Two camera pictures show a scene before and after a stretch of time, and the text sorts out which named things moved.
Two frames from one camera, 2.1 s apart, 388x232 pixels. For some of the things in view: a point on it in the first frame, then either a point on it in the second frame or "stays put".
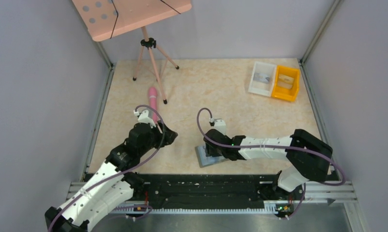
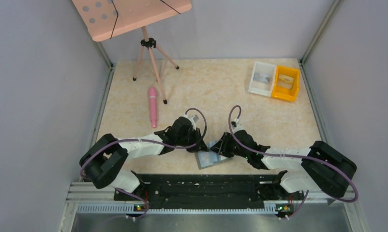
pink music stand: (105, 19) stays put
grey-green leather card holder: (203, 160) stays put
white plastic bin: (262, 79) stays put
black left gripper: (170, 136) → (196, 133)
